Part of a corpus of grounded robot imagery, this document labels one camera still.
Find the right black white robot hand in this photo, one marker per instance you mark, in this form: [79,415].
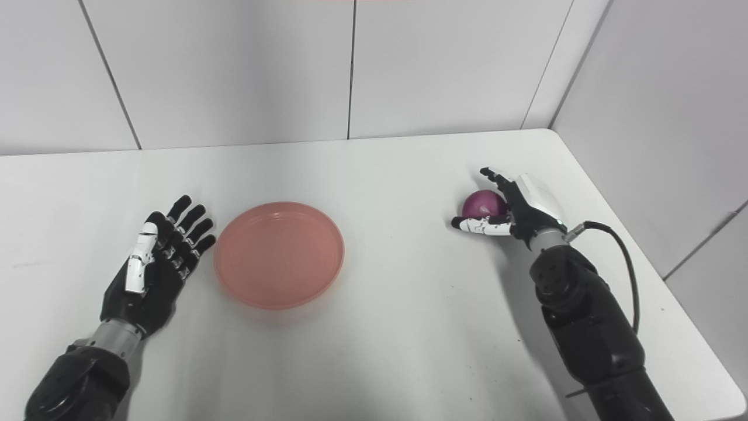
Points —
[529,210]

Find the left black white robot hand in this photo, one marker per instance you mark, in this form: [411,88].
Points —
[155,286]

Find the purple red onion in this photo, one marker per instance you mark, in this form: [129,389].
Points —
[482,204]

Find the pink round plate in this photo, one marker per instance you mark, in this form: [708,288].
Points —
[279,254]

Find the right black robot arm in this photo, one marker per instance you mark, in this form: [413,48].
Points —
[590,327]

